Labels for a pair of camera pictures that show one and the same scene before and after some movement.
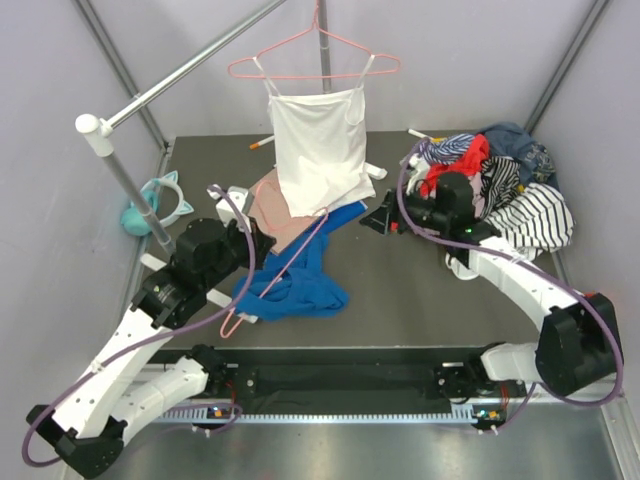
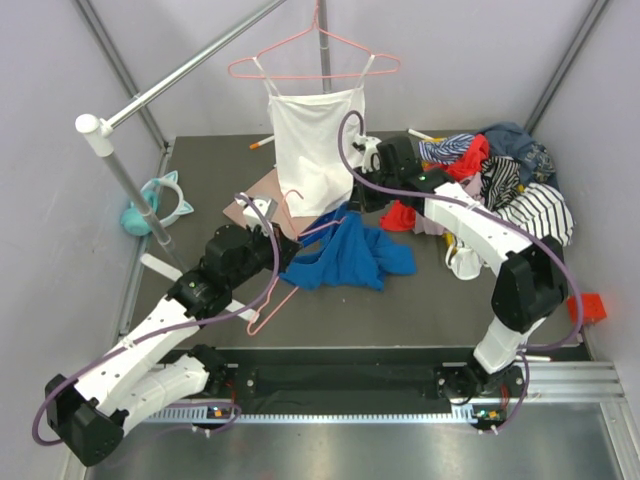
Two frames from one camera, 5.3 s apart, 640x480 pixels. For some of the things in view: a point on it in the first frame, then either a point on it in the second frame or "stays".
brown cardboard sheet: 270,210 stays
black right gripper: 387,214 to 360,200
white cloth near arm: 460,270 stays
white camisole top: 321,147 stays
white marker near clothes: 416,133 stays
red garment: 475,155 stays
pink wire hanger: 263,187 to 251,330
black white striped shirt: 534,220 stays
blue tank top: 294,284 to 350,254
